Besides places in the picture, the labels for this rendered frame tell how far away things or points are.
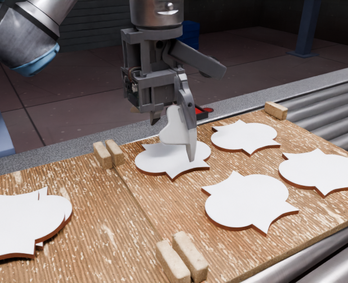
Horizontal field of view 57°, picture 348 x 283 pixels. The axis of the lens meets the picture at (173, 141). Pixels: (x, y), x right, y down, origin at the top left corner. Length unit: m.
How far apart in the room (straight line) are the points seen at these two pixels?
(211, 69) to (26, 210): 0.34
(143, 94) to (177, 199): 0.17
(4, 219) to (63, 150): 0.24
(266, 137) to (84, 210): 0.38
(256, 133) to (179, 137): 0.23
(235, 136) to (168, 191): 0.21
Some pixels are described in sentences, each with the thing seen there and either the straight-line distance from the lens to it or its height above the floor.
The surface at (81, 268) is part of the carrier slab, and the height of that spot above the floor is 0.94.
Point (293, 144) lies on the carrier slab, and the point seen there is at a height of 0.94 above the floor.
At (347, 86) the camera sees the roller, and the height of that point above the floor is 0.92.
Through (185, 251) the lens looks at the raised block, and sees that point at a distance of 0.39.
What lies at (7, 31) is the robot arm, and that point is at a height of 1.12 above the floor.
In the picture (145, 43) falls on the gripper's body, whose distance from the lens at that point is 0.47.
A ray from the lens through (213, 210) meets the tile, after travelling 0.47.
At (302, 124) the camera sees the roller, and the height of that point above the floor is 0.92.
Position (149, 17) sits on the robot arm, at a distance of 0.46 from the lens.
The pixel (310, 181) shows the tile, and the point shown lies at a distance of 0.56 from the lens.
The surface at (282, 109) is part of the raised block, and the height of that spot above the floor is 0.96.
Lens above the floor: 1.26
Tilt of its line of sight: 30 degrees down
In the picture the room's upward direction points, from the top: straight up
